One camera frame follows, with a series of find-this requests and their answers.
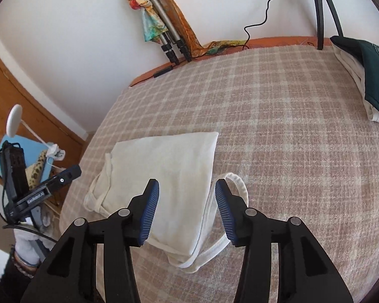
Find person's left hand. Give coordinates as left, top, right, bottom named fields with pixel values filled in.
left=13, top=225, right=56, bottom=264

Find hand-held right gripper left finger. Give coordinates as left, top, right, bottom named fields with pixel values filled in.
left=20, top=179, right=160, bottom=303

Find leopard print blanket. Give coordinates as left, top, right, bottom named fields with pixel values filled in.
left=25, top=151, right=53, bottom=190

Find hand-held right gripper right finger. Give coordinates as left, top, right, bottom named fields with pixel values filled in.
left=215, top=178, right=354, bottom=303

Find white camisole top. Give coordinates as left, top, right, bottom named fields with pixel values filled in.
left=84, top=132, right=249, bottom=274

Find beaded bracelets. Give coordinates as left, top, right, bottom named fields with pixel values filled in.
left=9, top=246, right=38, bottom=278

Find dark green folded shirt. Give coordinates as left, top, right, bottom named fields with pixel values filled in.
left=330, top=36, right=379, bottom=119

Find blue chair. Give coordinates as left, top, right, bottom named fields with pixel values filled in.
left=0, top=136, right=67, bottom=203

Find beige plaid blanket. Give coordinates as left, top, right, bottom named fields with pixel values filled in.
left=59, top=43, right=379, bottom=303

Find colourful braided scarf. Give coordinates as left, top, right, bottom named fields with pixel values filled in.
left=120, top=0, right=168, bottom=43

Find black ring light cable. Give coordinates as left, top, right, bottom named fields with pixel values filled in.
left=153, top=0, right=289, bottom=78

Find white folded cloth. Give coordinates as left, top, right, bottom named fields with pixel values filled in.
left=331, top=44, right=379, bottom=123

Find person's left forearm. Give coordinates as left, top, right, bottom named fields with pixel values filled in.
left=0, top=252, right=35, bottom=291

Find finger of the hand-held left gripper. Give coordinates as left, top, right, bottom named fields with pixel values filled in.
left=44, top=165, right=82, bottom=193

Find orange scarf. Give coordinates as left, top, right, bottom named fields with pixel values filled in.
left=148, top=0, right=250, bottom=58

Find white clamp desk lamp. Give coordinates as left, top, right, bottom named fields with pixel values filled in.
left=6, top=104, right=66, bottom=161

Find wooden door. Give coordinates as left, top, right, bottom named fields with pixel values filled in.
left=0, top=25, right=92, bottom=184

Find silver folded tripod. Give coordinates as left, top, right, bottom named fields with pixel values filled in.
left=133, top=0, right=193, bottom=64

